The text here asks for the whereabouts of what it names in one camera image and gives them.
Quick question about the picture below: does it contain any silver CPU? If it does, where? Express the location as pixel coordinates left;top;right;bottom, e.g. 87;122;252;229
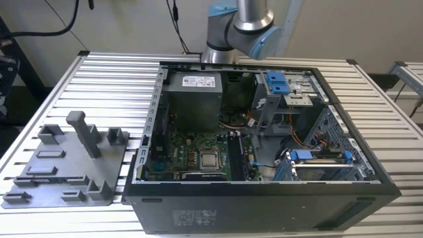
200;152;220;169

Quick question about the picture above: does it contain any grey metal drive cage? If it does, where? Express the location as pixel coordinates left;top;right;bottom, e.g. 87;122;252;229
250;70;329;137

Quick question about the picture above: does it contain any grey parts rack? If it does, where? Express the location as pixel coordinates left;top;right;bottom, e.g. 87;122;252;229
0;111;132;209

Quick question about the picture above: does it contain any black case fan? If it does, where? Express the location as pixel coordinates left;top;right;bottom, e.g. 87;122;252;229
295;106;327;139

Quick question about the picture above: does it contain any slatted metal side table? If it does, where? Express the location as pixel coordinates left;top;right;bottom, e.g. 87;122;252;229
389;61;423;100

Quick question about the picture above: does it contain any black graphics card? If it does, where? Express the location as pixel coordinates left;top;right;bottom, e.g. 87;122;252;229
180;171;228;181

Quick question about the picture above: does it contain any thin black wall wire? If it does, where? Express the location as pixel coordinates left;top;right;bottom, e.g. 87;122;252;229
44;0;90;52

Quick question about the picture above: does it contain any black open PC case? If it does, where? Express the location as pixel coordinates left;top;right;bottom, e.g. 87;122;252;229
120;60;403;235

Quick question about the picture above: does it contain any grey power supply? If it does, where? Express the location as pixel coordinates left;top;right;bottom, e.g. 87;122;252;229
162;71;226;132

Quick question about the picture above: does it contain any black slanted stand post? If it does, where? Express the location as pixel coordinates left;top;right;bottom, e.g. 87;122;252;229
0;16;46;87

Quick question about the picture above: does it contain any green motherboard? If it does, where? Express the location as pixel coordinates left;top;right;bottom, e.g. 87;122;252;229
144;132;262;181

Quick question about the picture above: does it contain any thin black cable with plug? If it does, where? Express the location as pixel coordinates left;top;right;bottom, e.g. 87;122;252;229
164;0;195;55

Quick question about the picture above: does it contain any orange wire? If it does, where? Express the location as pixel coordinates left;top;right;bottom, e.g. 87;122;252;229
289;113;301;148

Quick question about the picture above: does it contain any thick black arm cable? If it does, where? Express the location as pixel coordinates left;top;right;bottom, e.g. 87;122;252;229
0;0;80;40

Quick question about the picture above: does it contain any blue disk carrier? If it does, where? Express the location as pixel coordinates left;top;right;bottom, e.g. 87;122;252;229
274;149;365;181

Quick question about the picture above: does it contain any black bulky floor object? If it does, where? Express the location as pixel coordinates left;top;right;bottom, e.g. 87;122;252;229
0;85;51;134

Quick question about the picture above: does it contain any blue drive cage latch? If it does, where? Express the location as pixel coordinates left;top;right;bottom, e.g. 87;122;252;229
266;71;291;95

